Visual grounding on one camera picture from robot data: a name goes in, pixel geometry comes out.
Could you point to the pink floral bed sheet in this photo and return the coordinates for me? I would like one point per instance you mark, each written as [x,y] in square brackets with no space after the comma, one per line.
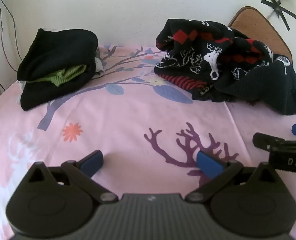
[113,120]

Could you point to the brown wooden headboard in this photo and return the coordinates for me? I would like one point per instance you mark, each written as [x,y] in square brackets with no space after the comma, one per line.
[257,25]

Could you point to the folded grey garment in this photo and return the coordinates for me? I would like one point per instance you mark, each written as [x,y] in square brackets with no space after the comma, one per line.
[99,66]

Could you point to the plain black knit garment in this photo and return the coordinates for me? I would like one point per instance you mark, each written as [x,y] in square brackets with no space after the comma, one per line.
[262,87]

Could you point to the folded green garment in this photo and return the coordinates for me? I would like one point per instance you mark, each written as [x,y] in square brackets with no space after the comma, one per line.
[65,75]

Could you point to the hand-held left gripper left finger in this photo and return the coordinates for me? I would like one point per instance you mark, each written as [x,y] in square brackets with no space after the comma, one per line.
[93,163]

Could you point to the folded black garment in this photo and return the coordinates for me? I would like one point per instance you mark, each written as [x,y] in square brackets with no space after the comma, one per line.
[58,50]
[38,95]

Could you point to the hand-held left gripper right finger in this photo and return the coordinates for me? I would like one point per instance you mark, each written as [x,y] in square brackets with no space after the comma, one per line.
[209,163]

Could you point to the black red white patterned sweater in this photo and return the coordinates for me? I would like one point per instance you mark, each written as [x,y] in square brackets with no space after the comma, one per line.
[187,55]

